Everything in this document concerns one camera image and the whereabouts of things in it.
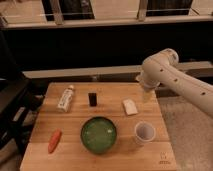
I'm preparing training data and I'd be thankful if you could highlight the orange carrot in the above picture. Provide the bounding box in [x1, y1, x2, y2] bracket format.
[48, 130, 62, 154]

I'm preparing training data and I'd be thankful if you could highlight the dark side shelf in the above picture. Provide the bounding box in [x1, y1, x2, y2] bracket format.
[0, 77, 44, 150]

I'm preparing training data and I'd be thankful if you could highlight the black upright eraser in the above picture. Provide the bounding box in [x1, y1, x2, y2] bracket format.
[88, 92, 97, 107]

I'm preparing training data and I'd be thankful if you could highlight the green bowl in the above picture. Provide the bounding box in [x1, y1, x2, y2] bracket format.
[80, 116, 117, 154]

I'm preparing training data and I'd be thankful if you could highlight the white plastic bottle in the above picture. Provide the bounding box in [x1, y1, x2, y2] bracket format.
[57, 85, 75, 112]

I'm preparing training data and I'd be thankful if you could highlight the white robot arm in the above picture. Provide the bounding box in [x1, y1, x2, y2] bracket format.
[138, 48, 213, 118]

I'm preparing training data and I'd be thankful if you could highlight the white paper cup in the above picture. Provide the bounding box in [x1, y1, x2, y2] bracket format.
[134, 122, 156, 146]

